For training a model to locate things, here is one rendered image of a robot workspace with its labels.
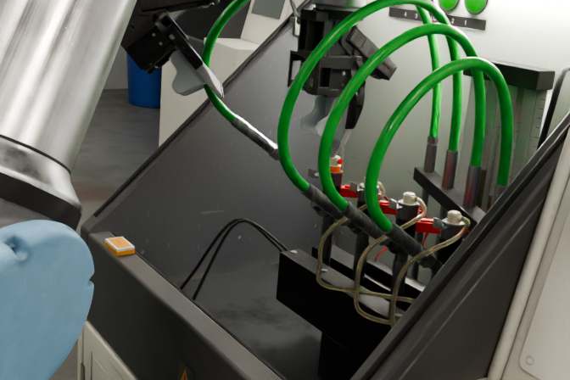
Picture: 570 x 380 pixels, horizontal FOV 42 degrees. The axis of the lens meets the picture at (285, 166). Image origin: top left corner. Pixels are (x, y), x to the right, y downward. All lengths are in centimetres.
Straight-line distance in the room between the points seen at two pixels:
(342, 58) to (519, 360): 45
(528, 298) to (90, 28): 58
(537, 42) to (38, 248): 92
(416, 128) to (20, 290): 104
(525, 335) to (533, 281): 6
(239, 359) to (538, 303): 35
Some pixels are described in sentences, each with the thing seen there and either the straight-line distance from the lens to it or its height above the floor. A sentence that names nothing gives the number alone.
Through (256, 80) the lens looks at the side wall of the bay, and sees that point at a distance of 137.
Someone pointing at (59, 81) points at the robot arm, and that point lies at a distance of 47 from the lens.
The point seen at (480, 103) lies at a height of 125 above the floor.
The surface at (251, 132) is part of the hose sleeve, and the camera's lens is 114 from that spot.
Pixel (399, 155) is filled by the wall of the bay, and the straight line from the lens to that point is 142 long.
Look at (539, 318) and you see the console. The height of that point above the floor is 106.
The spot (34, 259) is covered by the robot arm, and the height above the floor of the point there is 124.
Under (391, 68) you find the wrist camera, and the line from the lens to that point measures 112.
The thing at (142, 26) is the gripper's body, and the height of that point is 130.
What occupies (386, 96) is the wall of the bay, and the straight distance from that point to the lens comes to 143.
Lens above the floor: 140
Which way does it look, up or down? 15 degrees down
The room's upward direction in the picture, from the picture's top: 5 degrees clockwise
